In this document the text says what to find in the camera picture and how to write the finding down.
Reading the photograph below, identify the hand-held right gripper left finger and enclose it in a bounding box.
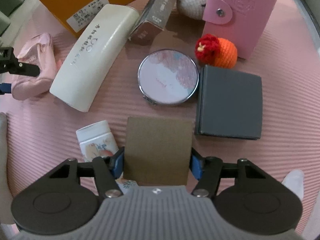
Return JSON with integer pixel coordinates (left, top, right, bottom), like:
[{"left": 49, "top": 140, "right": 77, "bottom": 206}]
[{"left": 49, "top": 147, "right": 125, "bottom": 198}]

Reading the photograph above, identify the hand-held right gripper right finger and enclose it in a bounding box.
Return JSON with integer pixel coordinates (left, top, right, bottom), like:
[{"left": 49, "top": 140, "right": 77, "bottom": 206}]
[{"left": 189, "top": 147, "right": 272, "bottom": 198}]

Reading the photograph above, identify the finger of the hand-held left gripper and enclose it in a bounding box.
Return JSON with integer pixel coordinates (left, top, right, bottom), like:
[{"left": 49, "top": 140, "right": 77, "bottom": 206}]
[
  {"left": 0, "top": 46, "right": 40, "bottom": 78},
  {"left": 0, "top": 82, "right": 12, "bottom": 95}
]

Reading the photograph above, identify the pink fabric pouch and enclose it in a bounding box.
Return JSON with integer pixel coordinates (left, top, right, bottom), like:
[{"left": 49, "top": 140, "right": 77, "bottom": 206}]
[{"left": 12, "top": 33, "right": 62, "bottom": 100}]

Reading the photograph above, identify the white floral print bottle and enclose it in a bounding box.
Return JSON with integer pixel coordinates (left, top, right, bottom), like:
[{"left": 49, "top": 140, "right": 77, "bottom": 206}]
[{"left": 76, "top": 120, "right": 139, "bottom": 195}]

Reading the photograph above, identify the brown cardboard box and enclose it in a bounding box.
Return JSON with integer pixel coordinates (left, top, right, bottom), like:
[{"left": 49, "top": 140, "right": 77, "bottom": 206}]
[{"left": 123, "top": 117, "right": 193, "bottom": 187}]

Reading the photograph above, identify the crocheted orange with red flower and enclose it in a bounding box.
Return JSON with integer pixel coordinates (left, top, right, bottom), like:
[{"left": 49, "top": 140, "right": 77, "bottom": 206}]
[{"left": 195, "top": 34, "right": 238, "bottom": 68}]

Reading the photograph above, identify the grey-brown rectangular box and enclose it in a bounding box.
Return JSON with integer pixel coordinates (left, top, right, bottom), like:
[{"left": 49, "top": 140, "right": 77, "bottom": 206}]
[{"left": 128, "top": 0, "right": 178, "bottom": 46}]

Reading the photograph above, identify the cream white curved case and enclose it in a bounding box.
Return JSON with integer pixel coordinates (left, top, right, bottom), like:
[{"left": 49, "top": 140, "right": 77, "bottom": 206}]
[{"left": 49, "top": 4, "right": 140, "bottom": 113}]

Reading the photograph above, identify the grey square box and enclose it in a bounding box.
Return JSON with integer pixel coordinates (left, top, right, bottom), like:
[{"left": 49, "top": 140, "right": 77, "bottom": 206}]
[{"left": 194, "top": 64, "right": 263, "bottom": 140}]

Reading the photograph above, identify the round floral compact mirror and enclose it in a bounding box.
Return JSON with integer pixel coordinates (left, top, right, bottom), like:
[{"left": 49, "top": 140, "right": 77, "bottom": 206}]
[{"left": 137, "top": 49, "right": 200, "bottom": 105}]

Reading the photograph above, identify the pink snap card holder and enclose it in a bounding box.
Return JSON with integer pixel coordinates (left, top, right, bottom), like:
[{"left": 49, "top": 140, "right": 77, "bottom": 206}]
[{"left": 202, "top": 0, "right": 278, "bottom": 60}]

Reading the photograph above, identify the grey curved frame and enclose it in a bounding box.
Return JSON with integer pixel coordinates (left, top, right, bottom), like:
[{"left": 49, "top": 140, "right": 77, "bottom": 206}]
[{"left": 281, "top": 0, "right": 320, "bottom": 58}]

